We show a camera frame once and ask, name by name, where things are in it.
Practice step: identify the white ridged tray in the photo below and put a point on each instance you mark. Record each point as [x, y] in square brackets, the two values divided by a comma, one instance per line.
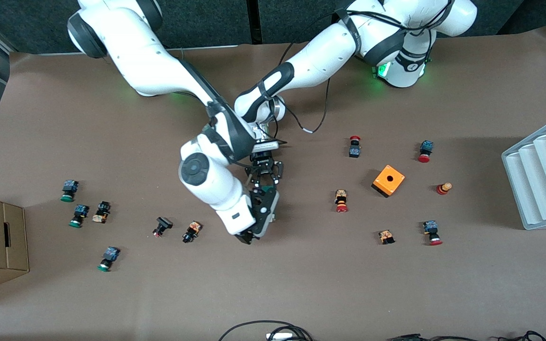
[543, 189]

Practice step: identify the red yellow emergency button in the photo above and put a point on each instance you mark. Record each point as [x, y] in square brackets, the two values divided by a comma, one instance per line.
[341, 199]

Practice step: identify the green push button blue block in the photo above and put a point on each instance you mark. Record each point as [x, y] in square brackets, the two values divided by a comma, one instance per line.
[110, 255]
[80, 211]
[69, 187]

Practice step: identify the red push button black block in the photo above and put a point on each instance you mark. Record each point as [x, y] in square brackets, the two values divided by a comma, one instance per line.
[354, 150]

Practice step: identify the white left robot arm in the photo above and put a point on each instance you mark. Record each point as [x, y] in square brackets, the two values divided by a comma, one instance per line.
[320, 57]

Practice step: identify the black vertical divider strip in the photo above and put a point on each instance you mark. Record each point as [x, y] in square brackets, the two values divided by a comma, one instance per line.
[254, 21]

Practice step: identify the black square button red tip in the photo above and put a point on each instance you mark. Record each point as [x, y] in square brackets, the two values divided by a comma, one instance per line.
[163, 223]

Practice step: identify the small orange contact block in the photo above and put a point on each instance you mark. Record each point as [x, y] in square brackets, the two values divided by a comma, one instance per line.
[386, 236]

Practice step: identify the red yellow mushroom button head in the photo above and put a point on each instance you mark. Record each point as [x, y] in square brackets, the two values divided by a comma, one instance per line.
[442, 189]

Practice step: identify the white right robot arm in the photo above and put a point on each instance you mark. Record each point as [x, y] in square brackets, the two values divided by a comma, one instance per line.
[159, 66]

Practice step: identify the orange button enclosure box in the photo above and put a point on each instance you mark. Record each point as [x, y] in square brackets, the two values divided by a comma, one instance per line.
[394, 184]

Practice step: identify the black orange push button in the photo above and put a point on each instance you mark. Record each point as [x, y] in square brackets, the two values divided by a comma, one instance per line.
[101, 213]
[192, 230]

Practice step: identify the red push button blue block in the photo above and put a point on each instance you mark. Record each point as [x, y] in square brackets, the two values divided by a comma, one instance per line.
[426, 147]
[430, 228]

